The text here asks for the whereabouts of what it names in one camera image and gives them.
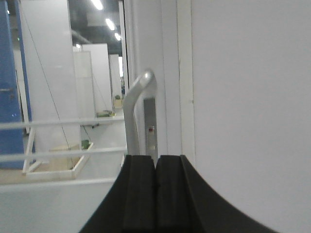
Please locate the white framed sliding glass door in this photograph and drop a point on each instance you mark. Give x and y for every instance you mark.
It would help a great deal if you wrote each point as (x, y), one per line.
(55, 186)

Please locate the silver door lock plate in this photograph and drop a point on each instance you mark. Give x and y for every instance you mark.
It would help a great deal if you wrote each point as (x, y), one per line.
(150, 128)

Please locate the silver curved door handle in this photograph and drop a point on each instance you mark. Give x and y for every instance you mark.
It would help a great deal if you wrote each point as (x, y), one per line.
(141, 83)

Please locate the far green sandbag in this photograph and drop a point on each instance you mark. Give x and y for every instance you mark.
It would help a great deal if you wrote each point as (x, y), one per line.
(85, 144)

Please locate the blue door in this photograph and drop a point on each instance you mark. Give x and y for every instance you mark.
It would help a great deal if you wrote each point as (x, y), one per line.
(11, 140)

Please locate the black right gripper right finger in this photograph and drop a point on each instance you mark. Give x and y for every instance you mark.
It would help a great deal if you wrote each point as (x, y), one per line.
(186, 203)

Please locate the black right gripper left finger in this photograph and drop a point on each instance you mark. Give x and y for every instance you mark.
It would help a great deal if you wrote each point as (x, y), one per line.
(129, 206)

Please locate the white partition panel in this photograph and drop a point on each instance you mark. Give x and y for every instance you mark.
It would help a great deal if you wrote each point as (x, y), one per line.
(49, 60)

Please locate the white door frame post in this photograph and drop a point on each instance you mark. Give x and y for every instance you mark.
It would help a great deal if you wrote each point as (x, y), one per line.
(186, 78)

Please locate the white wall panel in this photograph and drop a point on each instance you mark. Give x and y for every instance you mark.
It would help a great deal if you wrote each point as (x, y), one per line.
(252, 106)

